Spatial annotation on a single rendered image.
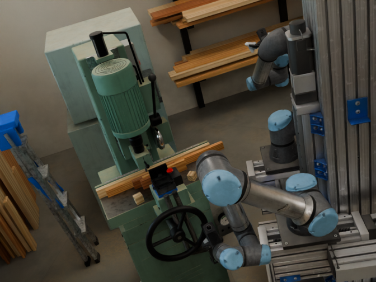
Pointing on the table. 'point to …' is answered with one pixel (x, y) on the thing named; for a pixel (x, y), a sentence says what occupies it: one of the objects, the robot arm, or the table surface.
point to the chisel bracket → (139, 158)
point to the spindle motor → (121, 98)
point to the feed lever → (155, 119)
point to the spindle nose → (137, 144)
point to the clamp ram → (158, 171)
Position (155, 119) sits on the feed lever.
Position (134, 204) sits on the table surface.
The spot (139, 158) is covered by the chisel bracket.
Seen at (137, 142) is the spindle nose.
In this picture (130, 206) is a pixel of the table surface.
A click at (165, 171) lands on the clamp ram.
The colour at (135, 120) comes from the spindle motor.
